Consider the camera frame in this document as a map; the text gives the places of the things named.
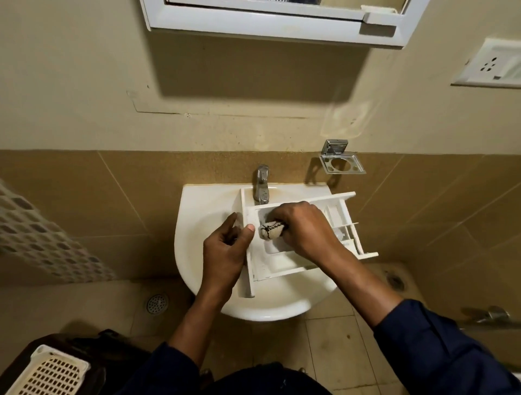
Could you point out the person's left hand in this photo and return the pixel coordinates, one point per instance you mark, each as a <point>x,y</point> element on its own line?
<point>222,260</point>

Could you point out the person's right hand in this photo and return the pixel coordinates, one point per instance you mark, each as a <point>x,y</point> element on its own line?
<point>307,234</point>

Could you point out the person's right fingers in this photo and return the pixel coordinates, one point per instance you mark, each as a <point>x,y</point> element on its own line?
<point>281,213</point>

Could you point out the person's left thumb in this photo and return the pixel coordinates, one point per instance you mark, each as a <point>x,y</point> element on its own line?
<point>228,226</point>

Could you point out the white cleaning cloth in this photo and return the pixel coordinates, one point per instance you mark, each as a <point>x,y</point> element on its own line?
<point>272,230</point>

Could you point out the white detergent drawer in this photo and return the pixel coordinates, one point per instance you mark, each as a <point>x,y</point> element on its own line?
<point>301,240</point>

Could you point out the person's right forearm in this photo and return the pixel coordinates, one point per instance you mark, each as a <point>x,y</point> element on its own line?
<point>360,287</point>

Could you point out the person's left forearm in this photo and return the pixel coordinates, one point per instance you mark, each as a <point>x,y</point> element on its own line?
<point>201,321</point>

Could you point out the white wash basin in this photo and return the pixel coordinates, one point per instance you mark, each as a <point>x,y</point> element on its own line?
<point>211,228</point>

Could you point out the chrome soap dish holder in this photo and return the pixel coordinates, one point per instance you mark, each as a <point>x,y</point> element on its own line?
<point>341,160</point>

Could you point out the round floor drain cover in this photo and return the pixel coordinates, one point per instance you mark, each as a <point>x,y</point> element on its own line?
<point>157,304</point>

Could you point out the person's dark trousers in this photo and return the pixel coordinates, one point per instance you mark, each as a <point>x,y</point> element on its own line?
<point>268,380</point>

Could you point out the dark bag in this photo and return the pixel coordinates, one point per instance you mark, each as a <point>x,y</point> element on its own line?
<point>106,358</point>

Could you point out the white mirror cabinet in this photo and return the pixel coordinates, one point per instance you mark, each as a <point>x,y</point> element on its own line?
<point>285,20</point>

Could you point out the white perforated basket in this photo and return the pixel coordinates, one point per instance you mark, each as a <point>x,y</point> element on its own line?
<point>49,372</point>

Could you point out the chrome wall tap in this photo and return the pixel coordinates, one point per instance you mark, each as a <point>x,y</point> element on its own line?
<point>490,315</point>

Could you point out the white wall socket plate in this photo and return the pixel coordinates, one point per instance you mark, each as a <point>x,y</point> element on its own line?
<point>490,63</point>

